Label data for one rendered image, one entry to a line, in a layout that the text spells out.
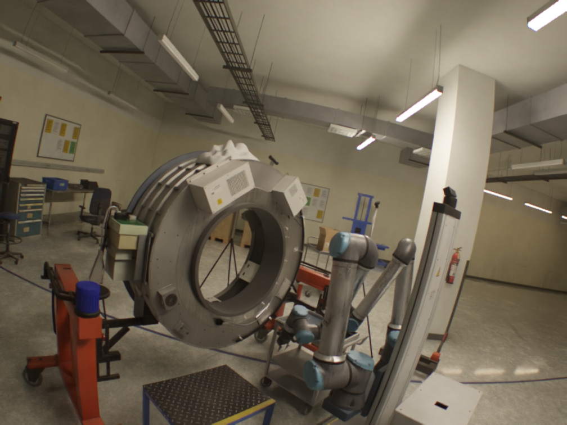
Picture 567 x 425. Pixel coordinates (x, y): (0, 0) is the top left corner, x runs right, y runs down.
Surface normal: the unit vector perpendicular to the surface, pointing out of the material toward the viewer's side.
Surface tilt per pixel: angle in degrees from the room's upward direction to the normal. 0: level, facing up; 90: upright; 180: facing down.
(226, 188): 90
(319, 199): 90
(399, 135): 90
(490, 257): 90
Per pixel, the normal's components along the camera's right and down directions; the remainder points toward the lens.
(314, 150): -0.03, 0.05
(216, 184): 0.74, 0.19
